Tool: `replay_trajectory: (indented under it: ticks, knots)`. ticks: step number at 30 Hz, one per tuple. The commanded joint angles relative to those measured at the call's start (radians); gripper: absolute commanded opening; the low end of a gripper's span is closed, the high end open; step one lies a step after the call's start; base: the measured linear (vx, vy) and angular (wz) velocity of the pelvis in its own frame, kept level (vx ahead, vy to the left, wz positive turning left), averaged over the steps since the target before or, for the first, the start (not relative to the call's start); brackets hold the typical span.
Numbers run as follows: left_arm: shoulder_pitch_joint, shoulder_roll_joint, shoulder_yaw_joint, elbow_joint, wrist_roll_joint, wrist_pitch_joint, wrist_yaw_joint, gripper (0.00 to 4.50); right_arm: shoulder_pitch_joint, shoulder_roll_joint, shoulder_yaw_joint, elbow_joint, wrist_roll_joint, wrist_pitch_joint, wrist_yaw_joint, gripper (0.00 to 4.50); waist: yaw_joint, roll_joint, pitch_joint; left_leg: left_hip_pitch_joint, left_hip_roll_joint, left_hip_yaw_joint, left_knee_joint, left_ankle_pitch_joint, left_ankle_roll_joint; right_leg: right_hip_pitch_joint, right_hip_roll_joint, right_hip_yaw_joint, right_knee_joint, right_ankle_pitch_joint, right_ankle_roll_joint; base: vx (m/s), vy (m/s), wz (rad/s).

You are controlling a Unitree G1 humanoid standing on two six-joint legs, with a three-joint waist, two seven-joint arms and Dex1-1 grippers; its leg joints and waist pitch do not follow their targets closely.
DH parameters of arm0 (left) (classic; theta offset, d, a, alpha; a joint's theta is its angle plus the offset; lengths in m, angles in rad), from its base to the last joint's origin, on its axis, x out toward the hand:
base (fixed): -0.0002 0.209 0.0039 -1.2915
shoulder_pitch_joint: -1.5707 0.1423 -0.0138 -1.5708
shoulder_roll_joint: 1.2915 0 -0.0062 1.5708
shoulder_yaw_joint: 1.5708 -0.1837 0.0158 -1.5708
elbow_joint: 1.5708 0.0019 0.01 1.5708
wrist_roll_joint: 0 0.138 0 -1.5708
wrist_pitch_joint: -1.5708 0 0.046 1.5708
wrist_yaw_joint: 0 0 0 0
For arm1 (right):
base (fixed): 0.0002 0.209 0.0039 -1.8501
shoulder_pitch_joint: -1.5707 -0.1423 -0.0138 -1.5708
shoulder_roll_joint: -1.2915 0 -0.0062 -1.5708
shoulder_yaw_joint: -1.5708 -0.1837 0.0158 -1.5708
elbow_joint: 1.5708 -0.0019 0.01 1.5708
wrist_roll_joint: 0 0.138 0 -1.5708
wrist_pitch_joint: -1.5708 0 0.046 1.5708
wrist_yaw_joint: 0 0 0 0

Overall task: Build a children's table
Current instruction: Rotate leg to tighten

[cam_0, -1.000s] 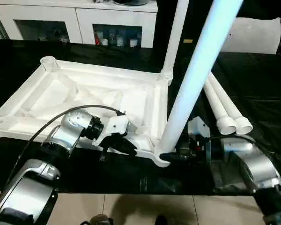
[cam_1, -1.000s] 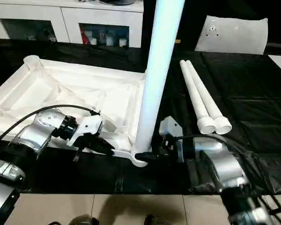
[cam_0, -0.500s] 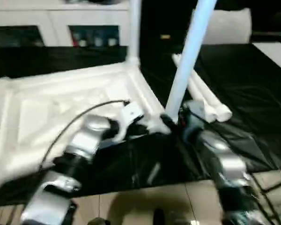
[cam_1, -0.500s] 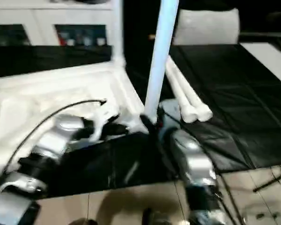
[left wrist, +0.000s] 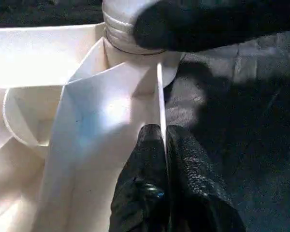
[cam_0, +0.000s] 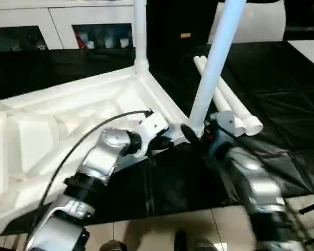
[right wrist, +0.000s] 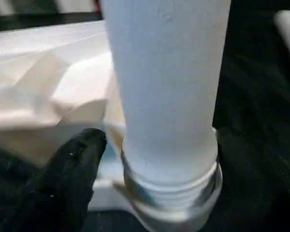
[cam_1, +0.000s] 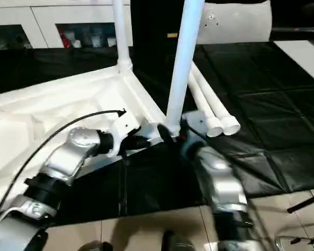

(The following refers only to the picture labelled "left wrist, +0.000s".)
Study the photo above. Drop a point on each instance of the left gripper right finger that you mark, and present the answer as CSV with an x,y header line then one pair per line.
x,y
198,191

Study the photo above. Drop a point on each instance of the white plastic table leg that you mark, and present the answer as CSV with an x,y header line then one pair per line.
x,y
118,31

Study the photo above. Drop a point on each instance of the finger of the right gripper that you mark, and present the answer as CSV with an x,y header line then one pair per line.
x,y
207,24

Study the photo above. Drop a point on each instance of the black work mat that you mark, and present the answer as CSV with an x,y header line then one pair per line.
x,y
244,120

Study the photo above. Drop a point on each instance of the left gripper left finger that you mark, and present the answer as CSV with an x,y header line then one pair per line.
x,y
145,183

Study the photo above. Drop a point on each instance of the white plastic table top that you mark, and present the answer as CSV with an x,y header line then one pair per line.
x,y
62,133

